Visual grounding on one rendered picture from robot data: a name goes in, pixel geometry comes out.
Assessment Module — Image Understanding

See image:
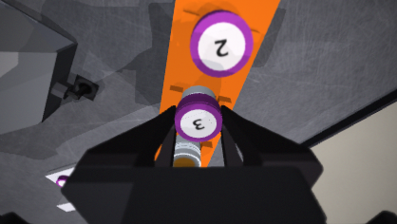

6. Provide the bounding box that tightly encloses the white threaded tube neck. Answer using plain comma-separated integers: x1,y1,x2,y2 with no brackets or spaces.
173,143,201,167

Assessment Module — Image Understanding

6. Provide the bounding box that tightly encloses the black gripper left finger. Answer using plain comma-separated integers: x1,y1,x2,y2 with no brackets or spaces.
75,105,177,167

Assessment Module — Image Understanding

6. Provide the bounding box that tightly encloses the black table edge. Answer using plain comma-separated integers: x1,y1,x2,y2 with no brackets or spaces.
300,89,397,148

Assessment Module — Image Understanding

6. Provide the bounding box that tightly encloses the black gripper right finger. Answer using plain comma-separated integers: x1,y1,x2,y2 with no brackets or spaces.
220,105,324,188

